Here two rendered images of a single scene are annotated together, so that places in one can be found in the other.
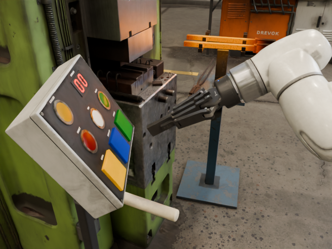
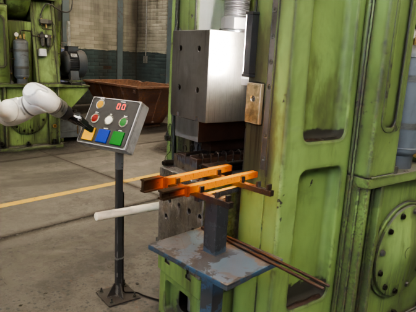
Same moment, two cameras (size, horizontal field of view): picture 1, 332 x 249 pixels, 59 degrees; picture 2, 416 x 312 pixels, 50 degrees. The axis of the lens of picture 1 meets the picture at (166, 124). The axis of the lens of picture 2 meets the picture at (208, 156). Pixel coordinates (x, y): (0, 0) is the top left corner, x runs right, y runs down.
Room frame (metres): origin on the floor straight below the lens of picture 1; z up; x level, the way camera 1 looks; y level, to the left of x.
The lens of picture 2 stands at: (2.29, -1.65, 1.45)
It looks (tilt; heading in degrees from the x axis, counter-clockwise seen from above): 13 degrees down; 119
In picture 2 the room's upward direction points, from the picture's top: 3 degrees clockwise
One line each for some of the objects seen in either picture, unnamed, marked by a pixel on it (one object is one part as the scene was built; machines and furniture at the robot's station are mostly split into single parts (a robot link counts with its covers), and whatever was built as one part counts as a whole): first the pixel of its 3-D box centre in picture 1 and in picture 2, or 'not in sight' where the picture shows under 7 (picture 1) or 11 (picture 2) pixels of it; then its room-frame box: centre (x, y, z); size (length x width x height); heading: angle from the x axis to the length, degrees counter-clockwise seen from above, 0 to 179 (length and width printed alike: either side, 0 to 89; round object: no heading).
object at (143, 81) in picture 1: (102, 73); (220, 158); (1.27, 0.29, 0.96); 0.42 x 0.20 x 0.09; 66
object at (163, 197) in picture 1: (119, 184); (220, 292); (1.32, 0.28, 0.23); 0.55 x 0.37 x 0.47; 66
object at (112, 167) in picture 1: (113, 170); (89, 134); (0.54, 0.12, 1.01); 0.07 x 0.05 x 0.07; 1
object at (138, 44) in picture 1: (97, 38); (221, 126); (1.27, 0.29, 1.12); 0.42 x 0.20 x 0.10; 66
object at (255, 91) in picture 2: not in sight; (254, 103); (1.52, 0.09, 1.27); 0.09 x 0.02 x 0.17; 156
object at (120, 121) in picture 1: (122, 125); (117, 138); (0.74, 0.13, 1.01); 0.07 x 0.05 x 0.07; 1
